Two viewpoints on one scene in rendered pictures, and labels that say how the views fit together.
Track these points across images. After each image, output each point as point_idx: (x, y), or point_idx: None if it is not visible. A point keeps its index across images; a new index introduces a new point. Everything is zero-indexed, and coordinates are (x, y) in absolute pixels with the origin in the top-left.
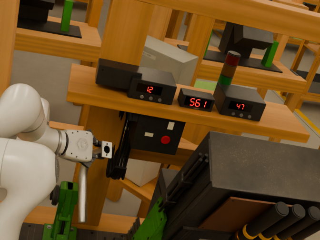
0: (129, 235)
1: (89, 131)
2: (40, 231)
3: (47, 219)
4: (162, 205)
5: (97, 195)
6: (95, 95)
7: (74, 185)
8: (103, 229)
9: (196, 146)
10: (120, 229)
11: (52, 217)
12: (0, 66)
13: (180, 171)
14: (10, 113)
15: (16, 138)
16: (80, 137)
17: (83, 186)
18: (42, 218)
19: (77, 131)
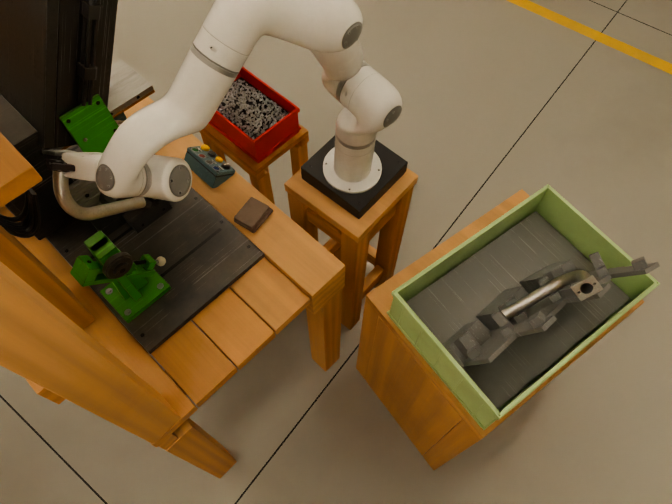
0: (90, 199)
1: (56, 163)
2: (140, 318)
3: (109, 339)
4: (74, 109)
5: (48, 270)
6: (3, 140)
7: (95, 241)
8: (69, 280)
9: None
10: (50, 267)
11: (100, 338)
12: (46, 302)
13: (50, 49)
14: None
15: (185, 166)
16: (87, 154)
17: (105, 205)
18: (112, 344)
19: (84, 156)
